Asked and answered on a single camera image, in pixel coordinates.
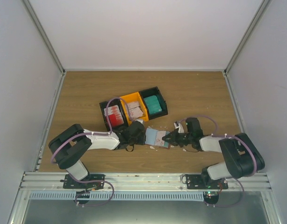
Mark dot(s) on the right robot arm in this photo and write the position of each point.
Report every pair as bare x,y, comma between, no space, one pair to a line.
241,157

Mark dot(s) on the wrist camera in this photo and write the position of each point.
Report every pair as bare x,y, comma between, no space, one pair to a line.
179,127
140,121

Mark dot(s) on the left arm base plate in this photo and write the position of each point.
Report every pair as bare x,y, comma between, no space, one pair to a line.
92,181

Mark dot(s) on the white credit card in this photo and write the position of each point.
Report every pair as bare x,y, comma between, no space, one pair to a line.
159,142

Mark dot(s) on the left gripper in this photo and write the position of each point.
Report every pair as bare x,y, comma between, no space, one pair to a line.
142,141

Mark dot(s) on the grey slotted cable duct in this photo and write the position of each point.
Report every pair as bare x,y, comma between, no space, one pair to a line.
118,196

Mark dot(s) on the white cards stack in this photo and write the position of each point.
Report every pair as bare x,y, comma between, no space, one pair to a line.
135,110

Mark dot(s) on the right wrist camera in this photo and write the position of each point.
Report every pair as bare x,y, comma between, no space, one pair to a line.
179,127

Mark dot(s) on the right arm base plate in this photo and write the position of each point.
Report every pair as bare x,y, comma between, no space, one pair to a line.
200,181

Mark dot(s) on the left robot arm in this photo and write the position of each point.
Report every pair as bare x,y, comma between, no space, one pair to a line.
68,147

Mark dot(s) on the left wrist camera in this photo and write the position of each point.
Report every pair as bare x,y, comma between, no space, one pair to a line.
140,121

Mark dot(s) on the yellow plastic bin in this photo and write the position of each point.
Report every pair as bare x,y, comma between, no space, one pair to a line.
134,97

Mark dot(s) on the green cards stack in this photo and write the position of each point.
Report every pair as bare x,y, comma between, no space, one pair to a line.
153,104

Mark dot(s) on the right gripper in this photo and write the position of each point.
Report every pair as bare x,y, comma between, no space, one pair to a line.
174,138

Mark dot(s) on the red cards stack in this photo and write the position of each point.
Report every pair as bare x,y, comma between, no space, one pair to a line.
115,116

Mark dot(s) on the aluminium front rail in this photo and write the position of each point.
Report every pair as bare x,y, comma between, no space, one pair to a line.
140,182

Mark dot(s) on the black bin with red cards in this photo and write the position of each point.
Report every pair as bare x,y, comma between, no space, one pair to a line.
103,106

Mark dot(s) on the black bin with green cards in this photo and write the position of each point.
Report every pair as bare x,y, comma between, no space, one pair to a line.
154,91

